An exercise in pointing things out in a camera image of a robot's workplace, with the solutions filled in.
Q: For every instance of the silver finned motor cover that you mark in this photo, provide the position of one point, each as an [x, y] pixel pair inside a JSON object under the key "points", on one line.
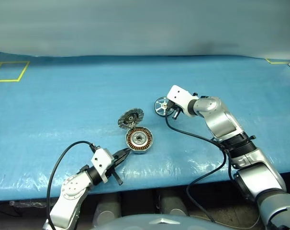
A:
{"points": [[130, 117]]}

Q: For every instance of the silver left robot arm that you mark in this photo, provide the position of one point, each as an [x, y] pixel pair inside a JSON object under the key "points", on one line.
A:
{"points": [[68, 191]]}

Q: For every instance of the silver robot torso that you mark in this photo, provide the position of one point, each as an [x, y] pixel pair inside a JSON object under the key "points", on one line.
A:
{"points": [[159, 222]]}

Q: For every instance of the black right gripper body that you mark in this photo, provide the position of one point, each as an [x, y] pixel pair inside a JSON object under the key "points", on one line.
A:
{"points": [[176, 112]]}

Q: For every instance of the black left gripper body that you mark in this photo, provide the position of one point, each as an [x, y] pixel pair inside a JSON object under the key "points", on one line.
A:
{"points": [[114, 165]]}

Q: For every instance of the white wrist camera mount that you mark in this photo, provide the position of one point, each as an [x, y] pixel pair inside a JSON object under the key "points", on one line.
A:
{"points": [[181, 95], [100, 159]]}

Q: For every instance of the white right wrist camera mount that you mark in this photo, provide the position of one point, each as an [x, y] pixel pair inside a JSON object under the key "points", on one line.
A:
{"points": [[181, 95]]}

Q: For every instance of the blue plastic table cover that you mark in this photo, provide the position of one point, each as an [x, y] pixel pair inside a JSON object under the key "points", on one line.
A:
{"points": [[87, 95]]}

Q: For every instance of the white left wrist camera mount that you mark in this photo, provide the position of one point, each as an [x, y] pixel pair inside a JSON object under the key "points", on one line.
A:
{"points": [[100, 159]]}

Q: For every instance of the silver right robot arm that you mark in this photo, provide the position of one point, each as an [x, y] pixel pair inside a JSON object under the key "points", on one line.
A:
{"points": [[219, 117]]}

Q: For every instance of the grey rounded shape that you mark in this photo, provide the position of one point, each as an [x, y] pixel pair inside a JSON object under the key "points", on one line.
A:
{"points": [[106, 210], [173, 203]]}

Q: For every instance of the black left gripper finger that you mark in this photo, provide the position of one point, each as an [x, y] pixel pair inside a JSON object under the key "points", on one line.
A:
{"points": [[122, 159], [123, 151]]}

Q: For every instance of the crumpled clear plastic film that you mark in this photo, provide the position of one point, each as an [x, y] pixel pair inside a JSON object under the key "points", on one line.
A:
{"points": [[27, 203]]}

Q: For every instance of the silver motor stator housing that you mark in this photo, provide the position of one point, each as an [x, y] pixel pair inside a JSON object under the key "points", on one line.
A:
{"points": [[138, 151]]}

